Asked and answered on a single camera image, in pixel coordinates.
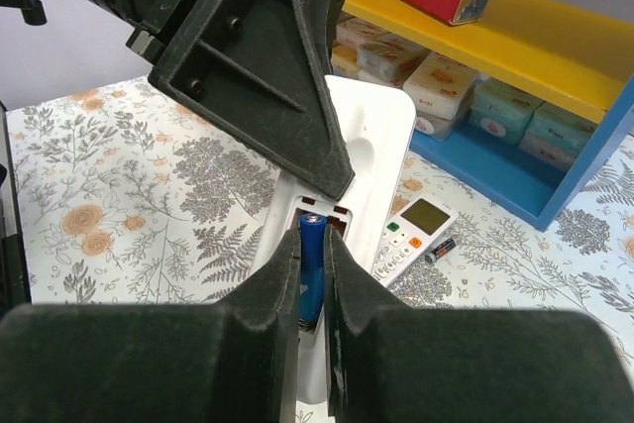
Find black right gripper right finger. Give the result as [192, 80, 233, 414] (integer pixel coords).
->
[324, 230, 633, 422]

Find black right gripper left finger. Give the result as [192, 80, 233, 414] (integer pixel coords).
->
[1, 230, 300, 422]

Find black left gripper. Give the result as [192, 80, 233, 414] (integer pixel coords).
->
[105, 0, 355, 200]

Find white remote control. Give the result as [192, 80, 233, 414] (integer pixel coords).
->
[252, 74, 417, 407]
[370, 193, 459, 287]

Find blue battery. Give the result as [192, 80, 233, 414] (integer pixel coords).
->
[299, 213, 327, 331]

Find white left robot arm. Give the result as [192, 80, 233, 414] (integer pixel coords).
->
[1, 0, 355, 200]

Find black battery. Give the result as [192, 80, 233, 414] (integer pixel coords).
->
[425, 238, 457, 264]

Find floral table mat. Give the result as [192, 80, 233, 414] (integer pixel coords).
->
[4, 75, 634, 423]

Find blue shelf unit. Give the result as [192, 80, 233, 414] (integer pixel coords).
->
[339, 0, 633, 230]

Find teal soap packs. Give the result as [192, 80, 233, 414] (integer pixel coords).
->
[469, 77, 596, 171]

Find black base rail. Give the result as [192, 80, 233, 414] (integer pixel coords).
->
[1, 104, 31, 316]

